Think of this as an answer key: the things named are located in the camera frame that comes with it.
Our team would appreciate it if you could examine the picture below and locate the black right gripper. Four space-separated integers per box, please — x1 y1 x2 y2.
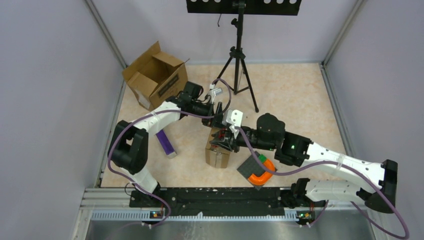
210 125 276 153

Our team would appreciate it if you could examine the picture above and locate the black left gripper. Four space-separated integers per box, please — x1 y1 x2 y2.
191 100 226 131

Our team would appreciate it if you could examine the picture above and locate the small cardboard box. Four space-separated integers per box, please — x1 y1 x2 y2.
205 127 231 169

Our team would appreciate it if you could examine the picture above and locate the purple rectangular box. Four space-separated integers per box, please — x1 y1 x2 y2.
156 129 177 159

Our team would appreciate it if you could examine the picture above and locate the large cardboard express box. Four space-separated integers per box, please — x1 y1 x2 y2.
122 41 188 111

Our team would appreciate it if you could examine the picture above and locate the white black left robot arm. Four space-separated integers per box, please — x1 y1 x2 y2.
107 79 224 207

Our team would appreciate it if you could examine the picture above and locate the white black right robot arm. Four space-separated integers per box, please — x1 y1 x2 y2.
210 110 398 214

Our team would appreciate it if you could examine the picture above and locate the grey knife holder plate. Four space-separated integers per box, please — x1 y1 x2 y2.
237 151 271 191

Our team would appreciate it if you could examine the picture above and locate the green block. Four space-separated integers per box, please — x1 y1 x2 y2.
258 154 268 164

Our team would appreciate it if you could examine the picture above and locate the black tripod stand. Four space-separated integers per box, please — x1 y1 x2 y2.
218 0 259 113

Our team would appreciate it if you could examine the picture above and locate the black perforated tripod tray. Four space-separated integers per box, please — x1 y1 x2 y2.
186 0 302 16

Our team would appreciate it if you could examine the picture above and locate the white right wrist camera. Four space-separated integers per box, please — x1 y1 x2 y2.
222 109 244 138

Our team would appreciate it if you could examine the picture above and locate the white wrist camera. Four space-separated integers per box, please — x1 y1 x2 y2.
207 83 223 103
222 109 244 138

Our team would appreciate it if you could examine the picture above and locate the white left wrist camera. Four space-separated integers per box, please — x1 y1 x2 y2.
207 83 223 103

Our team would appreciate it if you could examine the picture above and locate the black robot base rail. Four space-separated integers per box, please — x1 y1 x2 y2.
129 187 325 217

